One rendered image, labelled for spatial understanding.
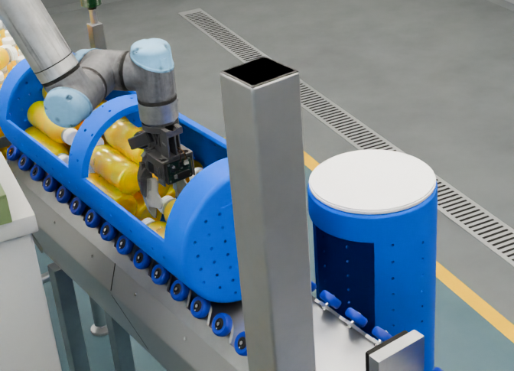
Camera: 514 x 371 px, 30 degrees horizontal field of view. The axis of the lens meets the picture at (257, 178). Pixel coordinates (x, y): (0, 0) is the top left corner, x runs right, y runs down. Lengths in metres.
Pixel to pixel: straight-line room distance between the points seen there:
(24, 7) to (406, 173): 0.92
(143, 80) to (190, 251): 0.32
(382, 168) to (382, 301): 0.29
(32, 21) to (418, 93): 3.56
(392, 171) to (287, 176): 1.16
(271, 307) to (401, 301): 1.10
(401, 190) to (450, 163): 2.31
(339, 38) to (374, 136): 1.33
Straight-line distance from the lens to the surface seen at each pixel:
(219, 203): 1.77
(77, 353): 2.86
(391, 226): 2.02
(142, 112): 1.81
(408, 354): 1.58
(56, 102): 1.69
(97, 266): 2.23
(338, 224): 2.04
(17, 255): 1.95
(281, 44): 5.78
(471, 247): 3.79
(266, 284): 1.05
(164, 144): 1.82
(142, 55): 1.76
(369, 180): 2.11
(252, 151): 0.97
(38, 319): 2.03
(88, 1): 2.98
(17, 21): 1.69
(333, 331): 1.85
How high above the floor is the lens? 2.07
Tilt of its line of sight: 29 degrees down
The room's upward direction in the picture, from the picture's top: 5 degrees counter-clockwise
